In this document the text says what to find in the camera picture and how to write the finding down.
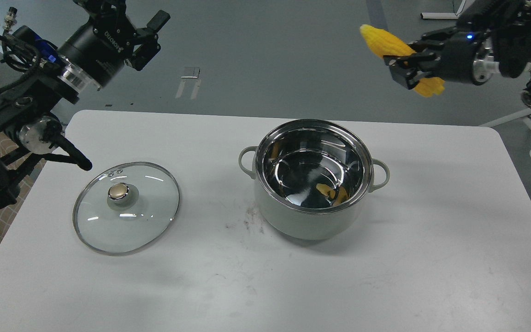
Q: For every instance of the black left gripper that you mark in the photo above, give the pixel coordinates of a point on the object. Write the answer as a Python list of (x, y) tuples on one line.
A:
[(101, 48)]

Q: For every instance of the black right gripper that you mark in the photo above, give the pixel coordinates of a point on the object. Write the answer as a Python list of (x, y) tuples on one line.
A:
[(447, 53)]

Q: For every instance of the yellow corn cob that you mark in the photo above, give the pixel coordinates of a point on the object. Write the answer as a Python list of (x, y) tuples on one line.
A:
[(381, 42)]

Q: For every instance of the glass pot lid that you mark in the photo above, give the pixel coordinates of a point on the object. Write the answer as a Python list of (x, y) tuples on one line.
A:
[(126, 208)]

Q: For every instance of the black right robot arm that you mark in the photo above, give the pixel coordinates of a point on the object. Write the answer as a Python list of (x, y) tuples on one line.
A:
[(508, 23)]

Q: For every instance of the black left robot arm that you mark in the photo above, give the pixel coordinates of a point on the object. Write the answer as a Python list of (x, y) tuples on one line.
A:
[(35, 75)]

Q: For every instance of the pale green steel pot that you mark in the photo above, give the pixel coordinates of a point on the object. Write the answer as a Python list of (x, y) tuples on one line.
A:
[(310, 177)]

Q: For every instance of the white table leg base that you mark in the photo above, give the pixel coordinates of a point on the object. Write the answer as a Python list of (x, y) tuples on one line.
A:
[(453, 15)]

